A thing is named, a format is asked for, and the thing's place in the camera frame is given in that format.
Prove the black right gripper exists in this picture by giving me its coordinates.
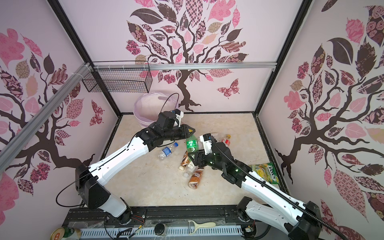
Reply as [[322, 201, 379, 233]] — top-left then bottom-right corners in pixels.
[[188, 147, 226, 173]]

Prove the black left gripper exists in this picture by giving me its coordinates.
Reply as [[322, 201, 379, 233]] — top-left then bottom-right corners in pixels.
[[163, 123, 195, 141]]

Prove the green soda bottle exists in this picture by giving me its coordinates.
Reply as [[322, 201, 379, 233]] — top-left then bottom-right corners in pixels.
[[186, 135, 199, 153]]

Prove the brown milk tea bottle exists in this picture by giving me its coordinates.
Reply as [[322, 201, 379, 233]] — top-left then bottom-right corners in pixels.
[[188, 168, 204, 190]]

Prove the clear white label bottle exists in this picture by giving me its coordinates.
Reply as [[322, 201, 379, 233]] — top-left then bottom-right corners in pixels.
[[183, 161, 198, 178]]

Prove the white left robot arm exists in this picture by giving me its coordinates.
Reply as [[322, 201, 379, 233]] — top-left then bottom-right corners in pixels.
[[76, 110, 196, 225]]

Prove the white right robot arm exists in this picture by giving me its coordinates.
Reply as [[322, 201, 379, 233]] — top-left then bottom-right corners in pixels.
[[189, 143, 322, 240]]

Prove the cream waste bin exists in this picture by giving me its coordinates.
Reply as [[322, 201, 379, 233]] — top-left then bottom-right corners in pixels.
[[136, 116, 158, 128]]

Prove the purple bin liner bag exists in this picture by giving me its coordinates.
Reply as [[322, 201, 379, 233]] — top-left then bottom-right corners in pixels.
[[133, 92, 179, 119]]

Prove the brown coffee bottle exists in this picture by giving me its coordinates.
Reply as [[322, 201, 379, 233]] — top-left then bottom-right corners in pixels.
[[179, 151, 191, 171]]

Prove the blue label water bottle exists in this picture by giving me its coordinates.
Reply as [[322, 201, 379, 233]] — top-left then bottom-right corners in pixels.
[[158, 142, 179, 161]]

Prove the clear green label bottle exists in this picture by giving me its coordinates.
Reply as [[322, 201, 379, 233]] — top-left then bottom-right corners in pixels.
[[211, 132, 223, 141]]

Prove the yellow cap red label bottle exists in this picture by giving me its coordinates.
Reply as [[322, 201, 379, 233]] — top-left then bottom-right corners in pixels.
[[222, 134, 232, 147]]

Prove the cream vegetable peeler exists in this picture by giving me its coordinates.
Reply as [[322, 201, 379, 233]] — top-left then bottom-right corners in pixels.
[[188, 220, 216, 235]]

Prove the green yellow snack bag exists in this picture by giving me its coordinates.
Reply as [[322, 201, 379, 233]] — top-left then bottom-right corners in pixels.
[[250, 163, 279, 185]]

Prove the black round knob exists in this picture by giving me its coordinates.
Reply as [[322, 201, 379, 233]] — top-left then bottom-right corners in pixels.
[[154, 223, 166, 236]]

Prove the green tin can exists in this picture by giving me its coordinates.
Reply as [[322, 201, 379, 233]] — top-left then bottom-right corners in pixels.
[[50, 227, 82, 240]]

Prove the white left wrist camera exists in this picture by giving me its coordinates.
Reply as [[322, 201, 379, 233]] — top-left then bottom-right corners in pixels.
[[171, 109, 184, 127]]

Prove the thin black left cable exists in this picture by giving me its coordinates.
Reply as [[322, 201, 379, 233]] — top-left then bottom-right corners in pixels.
[[158, 92, 180, 114]]

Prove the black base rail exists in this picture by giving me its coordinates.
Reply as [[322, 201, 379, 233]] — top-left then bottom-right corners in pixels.
[[62, 205, 258, 228]]

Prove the black wire basket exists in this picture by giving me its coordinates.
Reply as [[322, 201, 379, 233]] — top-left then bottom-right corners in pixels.
[[82, 60, 153, 94]]

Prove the white vented cable duct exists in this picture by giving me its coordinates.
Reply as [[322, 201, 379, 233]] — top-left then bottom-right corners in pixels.
[[79, 224, 244, 239]]

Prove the aluminium frame bar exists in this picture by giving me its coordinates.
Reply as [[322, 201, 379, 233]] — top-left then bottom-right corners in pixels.
[[1, 63, 91, 173]]

